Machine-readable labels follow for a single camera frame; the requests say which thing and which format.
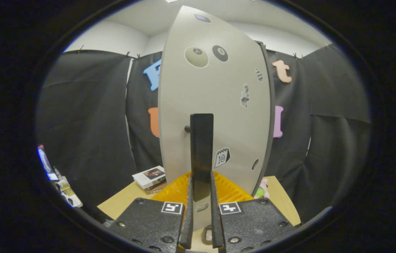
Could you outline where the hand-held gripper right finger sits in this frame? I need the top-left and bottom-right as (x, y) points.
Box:
(210, 171), (295, 253)

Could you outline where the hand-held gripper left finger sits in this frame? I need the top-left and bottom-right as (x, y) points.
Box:
(108, 171), (194, 252)

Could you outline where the brown plush shoe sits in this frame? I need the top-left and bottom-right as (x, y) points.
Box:
(202, 225), (214, 245)

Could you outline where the black cabinet door handle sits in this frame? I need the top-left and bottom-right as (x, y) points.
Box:
(185, 113), (214, 202)

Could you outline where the beige shoe cabinet door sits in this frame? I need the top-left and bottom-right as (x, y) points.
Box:
(158, 5), (272, 232)

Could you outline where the dark grey shoe cabinet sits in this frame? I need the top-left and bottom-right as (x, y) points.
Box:
(252, 40), (276, 197)

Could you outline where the green pink plush toy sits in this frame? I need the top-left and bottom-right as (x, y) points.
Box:
(254, 177), (270, 200)

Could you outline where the black backdrop cloth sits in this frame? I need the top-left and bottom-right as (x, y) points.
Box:
(36, 44), (371, 223)

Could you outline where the blue white board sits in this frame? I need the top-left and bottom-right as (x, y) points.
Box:
(37, 144), (59, 181)

